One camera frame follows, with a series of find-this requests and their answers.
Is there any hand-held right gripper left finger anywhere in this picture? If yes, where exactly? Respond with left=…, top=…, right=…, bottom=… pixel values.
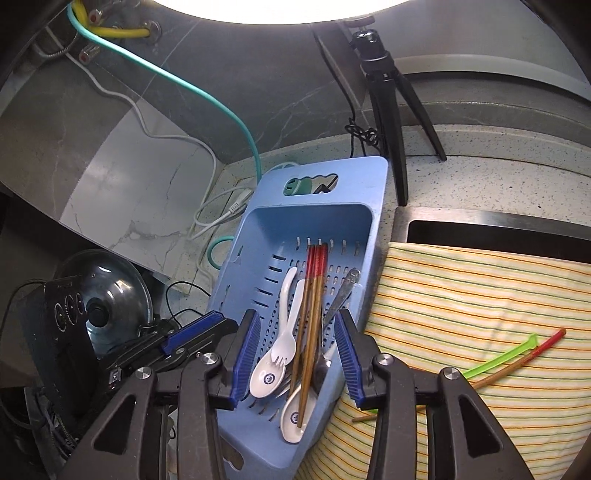
left=69, top=309, right=262, bottom=480

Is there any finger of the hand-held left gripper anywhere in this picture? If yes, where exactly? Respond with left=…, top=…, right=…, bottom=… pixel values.
left=97, top=344, right=199, bottom=386
left=139, top=311, right=238, bottom=356

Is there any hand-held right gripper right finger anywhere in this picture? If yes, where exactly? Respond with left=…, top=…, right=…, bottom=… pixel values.
left=333, top=310, right=536, bottom=480

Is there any white plastic spoon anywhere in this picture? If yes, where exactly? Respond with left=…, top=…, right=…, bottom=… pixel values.
left=249, top=268, right=298, bottom=398

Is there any white plastic spork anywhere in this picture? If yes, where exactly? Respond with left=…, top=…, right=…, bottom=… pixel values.
left=272, top=279, right=305, bottom=365

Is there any white ceramic spoon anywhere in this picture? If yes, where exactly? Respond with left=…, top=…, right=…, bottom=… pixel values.
left=281, top=344, right=338, bottom=444

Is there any metal spoon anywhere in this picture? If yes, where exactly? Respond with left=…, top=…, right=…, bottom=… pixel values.
left=321, top=269, right=362, bottom=326

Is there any red-tipped wooden chopstick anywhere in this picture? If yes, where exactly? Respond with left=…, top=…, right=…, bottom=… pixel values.
left=296, top=244, right=324, bottom=428
left=352, top=329, right=568, bottom=423
left=291, top=244, right=317, bottom=398
left=309, top=244, right=329, bottom=398

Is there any blue plastic drainer basket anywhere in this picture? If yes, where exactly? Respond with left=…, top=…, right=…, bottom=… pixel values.
left=208, top=156, right=389, bottom=480

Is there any glass pot lid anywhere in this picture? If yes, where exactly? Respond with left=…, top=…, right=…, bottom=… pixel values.
left=58, top=249, right=155, bottom=358

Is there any striped cloth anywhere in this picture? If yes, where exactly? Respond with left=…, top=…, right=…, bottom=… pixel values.
left=295, top=241, right=591, bottom=480

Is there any stainless steel sink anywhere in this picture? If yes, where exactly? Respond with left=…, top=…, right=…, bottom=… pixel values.
left=392, top=205, right=591, bottom=265

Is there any black tripod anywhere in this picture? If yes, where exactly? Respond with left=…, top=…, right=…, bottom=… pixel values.
left=339, top=14, right=448, bottom=207

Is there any white cable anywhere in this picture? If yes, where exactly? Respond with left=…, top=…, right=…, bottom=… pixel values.
left=65, top=51, right=247, bottom=241

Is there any black cable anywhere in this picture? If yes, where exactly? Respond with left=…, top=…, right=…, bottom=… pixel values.
left=314, top=23, right=386, bottom=153

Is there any teal hose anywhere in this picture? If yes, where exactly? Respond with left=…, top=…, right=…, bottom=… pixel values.
left=67, top=2, right=315, bottom=273

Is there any metal flexible hose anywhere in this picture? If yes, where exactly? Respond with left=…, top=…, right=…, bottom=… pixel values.
left=32, top=28, right=79, bottom=60

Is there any yellow hose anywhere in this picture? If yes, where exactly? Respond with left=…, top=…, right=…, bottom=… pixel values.
left=69, top=0, right=151, bottom=40

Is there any ring light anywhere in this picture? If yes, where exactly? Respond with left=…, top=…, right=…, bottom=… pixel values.
left=150, top=0, right=414, bottom=23

